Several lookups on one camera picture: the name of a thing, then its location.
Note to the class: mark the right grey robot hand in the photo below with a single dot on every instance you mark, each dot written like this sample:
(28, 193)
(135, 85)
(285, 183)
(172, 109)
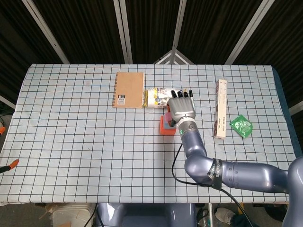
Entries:
(182, 108)

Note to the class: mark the pink foam cube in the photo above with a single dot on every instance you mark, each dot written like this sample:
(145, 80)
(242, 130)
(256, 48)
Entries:
(167, 117)

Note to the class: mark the light blue foam cube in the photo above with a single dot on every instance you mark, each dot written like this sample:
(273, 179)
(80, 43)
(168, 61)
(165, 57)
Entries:
(165, 125)

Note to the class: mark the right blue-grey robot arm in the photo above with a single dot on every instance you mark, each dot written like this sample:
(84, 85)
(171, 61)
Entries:
(248, 175)

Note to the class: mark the orange cube block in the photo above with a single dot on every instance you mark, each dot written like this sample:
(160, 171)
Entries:
(165, 133)

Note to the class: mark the green marker pen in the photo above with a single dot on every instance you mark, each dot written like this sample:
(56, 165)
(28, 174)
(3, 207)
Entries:
(192, 99)

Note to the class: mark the long white carton box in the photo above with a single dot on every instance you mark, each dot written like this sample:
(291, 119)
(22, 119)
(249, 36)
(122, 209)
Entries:
(221, 108)

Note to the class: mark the white triangular screen foot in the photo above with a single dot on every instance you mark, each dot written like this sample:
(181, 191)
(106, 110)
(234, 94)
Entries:
(174, 54)

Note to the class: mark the brown spiral notebook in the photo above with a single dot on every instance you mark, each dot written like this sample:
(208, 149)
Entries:
(129, 87)

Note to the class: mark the green sachet packet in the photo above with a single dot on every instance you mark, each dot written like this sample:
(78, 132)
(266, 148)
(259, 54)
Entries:
(241, 125)

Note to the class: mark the blue-grey robot torso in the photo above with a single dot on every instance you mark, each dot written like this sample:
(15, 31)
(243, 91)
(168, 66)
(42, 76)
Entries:
(146, 215)

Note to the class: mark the white shoe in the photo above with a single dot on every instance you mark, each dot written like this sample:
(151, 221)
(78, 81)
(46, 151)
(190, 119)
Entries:
(225, 214)

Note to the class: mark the checked light blue tablecloth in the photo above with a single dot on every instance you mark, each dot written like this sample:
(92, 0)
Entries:
(71, 142)

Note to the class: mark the white plastic bin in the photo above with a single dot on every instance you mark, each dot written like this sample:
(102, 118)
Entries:
(71, 212)

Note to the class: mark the white screen frame post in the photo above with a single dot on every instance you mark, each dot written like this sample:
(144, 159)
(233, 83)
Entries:
(46, 30)
(297, 107)
(6, 101)
(179, 23)
(123, 30)
(249, 30)

